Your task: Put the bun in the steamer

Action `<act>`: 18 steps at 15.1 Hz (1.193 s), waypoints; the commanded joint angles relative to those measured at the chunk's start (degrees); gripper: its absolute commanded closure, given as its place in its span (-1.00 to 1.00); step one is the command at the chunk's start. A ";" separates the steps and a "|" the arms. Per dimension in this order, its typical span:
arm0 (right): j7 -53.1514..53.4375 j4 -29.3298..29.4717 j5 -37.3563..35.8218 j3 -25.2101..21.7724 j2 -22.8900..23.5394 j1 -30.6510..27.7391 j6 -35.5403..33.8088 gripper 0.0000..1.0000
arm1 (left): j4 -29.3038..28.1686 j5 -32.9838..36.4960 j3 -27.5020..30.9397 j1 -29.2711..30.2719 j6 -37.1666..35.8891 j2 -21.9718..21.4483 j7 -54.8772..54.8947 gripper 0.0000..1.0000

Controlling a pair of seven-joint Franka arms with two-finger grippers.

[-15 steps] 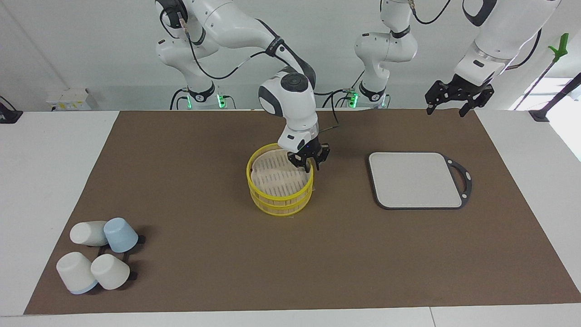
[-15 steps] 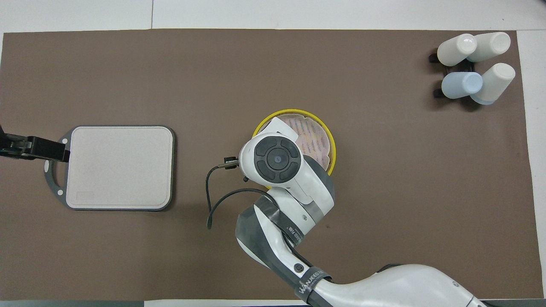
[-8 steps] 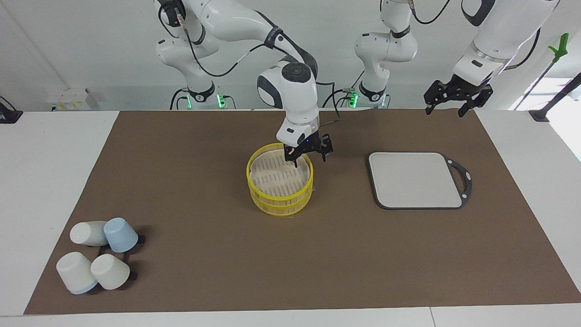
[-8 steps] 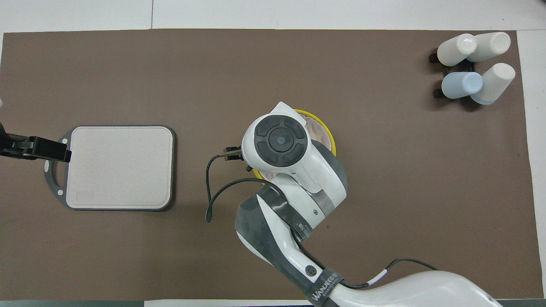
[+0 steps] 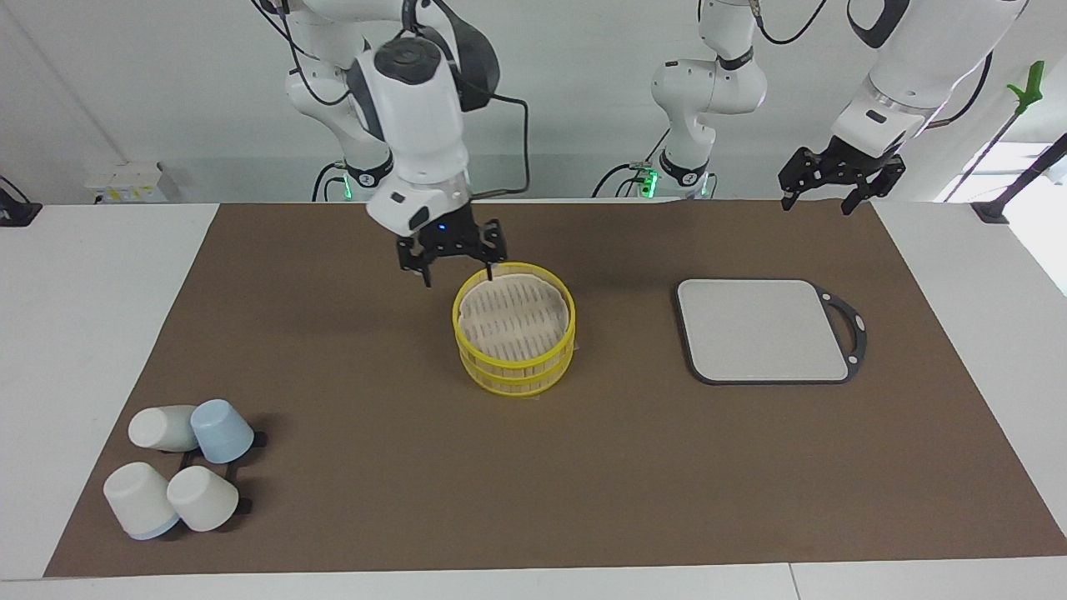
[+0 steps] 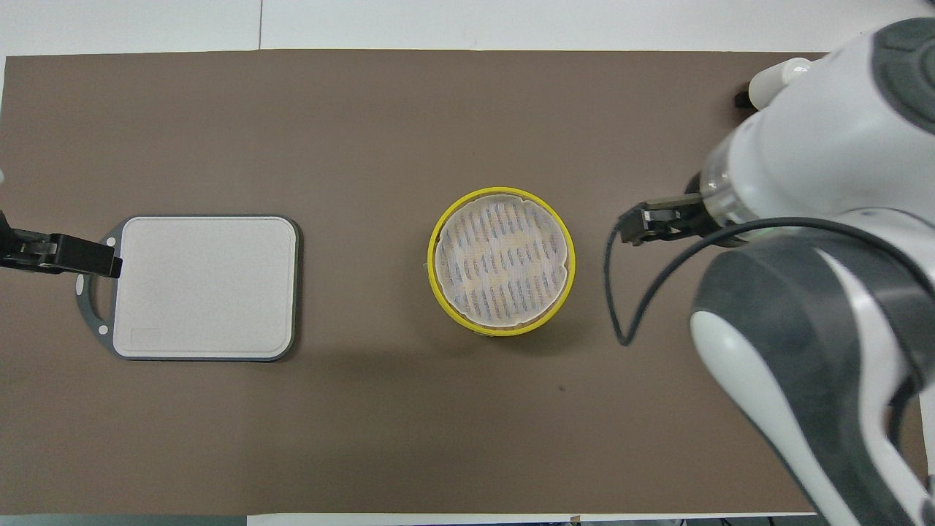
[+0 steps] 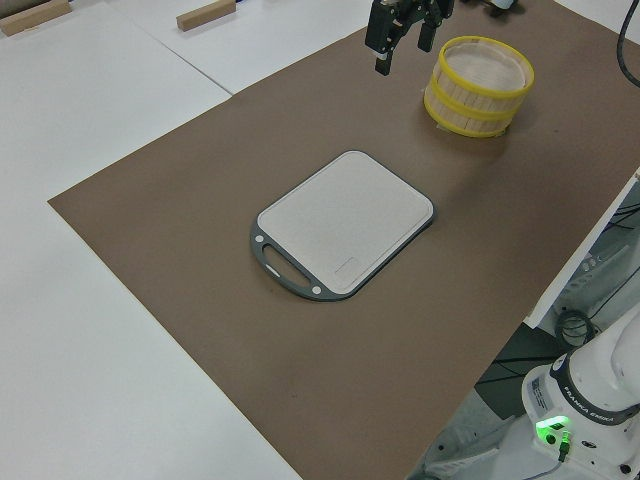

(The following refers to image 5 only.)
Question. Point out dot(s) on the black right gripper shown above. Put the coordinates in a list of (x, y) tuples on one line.
[(450, 237)]

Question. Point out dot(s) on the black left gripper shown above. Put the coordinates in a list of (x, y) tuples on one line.
[(852, 160)]

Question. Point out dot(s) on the white paper steamer liner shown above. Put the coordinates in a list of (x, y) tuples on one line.
[(517, 317)]

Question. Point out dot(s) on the yellow steamer tier with liner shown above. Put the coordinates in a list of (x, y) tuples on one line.
[(515, 360)]

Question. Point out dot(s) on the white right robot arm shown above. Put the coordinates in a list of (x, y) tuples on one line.
[(417, 117)]

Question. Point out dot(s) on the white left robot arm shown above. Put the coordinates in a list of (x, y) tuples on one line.
[(909, 58)]

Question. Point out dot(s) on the yellow bamboo steamer base tier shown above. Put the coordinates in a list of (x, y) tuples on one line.
[(517, 385)]

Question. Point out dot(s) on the black angled stand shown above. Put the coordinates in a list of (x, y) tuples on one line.
[(992, 211)]

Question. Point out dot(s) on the grey cutting board black rim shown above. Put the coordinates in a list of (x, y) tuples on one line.
[(750, 333)]

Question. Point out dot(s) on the green tipped thin pole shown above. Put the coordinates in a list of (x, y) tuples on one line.
[(1032, 83)]

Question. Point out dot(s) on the brown table mat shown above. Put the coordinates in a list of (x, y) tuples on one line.
[(500, 475)]

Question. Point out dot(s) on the light blue cup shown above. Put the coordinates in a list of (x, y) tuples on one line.
[(221, 432)]

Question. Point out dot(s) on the black cup rack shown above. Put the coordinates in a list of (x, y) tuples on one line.
[(242, 505)]

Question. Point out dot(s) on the white cup lying sideways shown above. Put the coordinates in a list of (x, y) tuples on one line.
[(158, 427)]

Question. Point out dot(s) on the plain white upturned cup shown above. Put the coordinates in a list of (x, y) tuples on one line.
[(202, 498)]

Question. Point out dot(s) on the white cup with blue rim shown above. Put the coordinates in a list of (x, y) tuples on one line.
[(137, 498)]

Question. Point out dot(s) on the black clamp at table edge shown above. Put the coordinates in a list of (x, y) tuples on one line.
[(17, 212)]

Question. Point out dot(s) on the white box by wall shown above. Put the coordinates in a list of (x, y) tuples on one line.
[(125, 179)]

